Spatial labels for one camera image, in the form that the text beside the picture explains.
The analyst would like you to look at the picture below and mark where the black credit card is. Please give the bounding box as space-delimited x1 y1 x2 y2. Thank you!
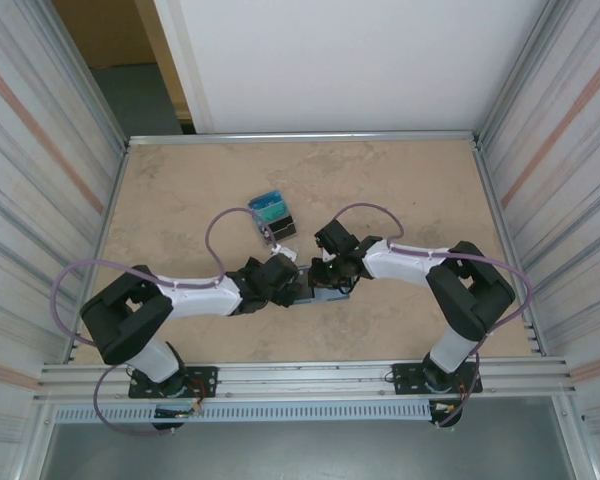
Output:
295 269 315 300

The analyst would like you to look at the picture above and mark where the teal leather card holder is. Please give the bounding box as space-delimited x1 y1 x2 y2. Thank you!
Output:
292 267 352 305

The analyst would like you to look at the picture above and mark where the teal credit card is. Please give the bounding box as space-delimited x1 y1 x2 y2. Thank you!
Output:
253 202 292 225

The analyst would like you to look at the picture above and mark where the dark blue credit card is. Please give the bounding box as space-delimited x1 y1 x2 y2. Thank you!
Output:
248 190 284 209

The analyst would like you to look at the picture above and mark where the small teal and black box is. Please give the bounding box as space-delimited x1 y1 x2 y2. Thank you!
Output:
247 189 301 247

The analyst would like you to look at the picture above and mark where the small green circuit board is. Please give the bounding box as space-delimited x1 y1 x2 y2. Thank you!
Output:
153 405 204 420

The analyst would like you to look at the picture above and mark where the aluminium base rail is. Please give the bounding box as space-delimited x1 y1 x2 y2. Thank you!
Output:
37 357 579 402

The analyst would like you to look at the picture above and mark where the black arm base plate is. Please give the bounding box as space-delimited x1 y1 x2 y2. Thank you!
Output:
128 366 219 400
390 363 482 399

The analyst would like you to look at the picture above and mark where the grey slotted cable duct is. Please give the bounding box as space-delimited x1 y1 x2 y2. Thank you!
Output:
53 402 431 424

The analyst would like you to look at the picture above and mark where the aluminium table frame rail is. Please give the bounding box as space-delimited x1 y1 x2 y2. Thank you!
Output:
68 142 131 364
472 139 544 357
127 130 481 149

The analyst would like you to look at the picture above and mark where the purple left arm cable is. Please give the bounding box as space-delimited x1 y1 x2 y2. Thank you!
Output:
52 207 282 437

